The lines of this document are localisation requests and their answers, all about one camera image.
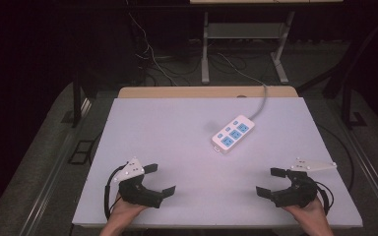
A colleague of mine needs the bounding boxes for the white floor cable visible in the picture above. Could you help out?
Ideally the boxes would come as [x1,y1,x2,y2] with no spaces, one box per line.
[127,12,179,88]

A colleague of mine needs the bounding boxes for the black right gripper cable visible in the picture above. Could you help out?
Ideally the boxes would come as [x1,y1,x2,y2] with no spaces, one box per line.
[314,181,335,216]

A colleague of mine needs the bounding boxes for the grey metal stand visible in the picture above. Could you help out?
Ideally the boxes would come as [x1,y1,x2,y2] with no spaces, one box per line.
[201,10,295,86]

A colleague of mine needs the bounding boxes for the black metal stand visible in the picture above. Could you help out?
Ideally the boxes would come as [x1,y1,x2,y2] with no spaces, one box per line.
[339,65,368,131]
[60,70,95,130]

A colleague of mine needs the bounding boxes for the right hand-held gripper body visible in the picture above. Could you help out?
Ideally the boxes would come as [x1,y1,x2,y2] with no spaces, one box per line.
[270,157,338,209]

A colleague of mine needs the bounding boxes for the white power strip blue sockets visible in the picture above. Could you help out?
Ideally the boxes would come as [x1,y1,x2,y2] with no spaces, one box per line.
[211,114,256,155]

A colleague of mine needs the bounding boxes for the person's right hand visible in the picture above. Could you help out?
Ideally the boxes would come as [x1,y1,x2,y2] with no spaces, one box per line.
[282,196,327,229]

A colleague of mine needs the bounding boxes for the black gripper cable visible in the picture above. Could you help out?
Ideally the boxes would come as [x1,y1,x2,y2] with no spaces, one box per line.
[314,181,335,216]
[103,161,130,221]

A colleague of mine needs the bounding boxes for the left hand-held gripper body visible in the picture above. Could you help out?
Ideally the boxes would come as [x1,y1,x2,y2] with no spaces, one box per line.
[112,157,163,209]

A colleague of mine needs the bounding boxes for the grey power strip cable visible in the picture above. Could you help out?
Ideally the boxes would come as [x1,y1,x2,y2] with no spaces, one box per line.
[248,84,269,121]

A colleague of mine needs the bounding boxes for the person's left hand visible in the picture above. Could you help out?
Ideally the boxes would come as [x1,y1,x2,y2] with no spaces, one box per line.
[108,193,150,229]

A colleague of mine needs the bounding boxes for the thin black cable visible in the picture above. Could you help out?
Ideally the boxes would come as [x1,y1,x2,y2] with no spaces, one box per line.
[316,123,356,194]

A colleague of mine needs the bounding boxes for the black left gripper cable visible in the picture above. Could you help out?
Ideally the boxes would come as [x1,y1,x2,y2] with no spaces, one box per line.
[103,161,130,221]

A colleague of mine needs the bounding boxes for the wooden table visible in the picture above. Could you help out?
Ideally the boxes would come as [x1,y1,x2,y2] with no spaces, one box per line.
[117,86,299,99]

